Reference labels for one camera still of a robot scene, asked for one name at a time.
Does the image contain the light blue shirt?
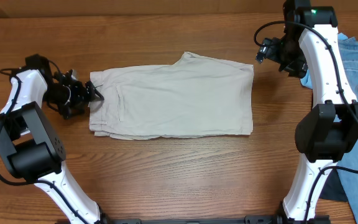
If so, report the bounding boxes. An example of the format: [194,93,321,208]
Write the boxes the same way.
[300,33,348,89]

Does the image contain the dark navy garment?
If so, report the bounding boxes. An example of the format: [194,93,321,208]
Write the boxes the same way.
[319,170,348,202]

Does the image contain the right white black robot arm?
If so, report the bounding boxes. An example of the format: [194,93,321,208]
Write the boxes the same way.
[244,0,358,224]

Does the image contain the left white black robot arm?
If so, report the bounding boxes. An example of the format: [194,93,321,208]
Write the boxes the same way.
[0,54,110,223]

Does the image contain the beige shorts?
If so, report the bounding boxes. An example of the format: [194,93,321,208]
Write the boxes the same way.
[89,52,254,140]

